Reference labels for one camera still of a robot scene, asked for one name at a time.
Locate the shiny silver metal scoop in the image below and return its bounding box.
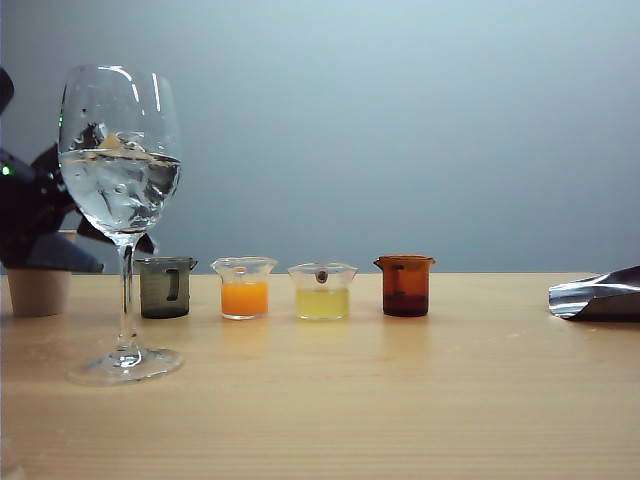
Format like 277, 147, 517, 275
547, 264, 640, 322

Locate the smoky grey measuring cup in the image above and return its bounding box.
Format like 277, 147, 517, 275
133, 256, 199, 320

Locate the clear cup with orange juice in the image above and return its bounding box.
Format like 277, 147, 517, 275
209, 256, 279, 321

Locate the amber brown measuring cup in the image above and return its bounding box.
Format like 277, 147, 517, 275
372, 254, 437, 318

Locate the clear stemmed wine glass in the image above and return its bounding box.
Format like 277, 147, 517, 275
57, 63, 184, 387

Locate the clear cup with yellow juice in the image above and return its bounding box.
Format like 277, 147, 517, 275
286, 263, 359, 322

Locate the beige paper cup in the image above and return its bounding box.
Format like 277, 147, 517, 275
3, 229, 79, 318

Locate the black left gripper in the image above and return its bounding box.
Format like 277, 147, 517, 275
0, 142, 158, 274

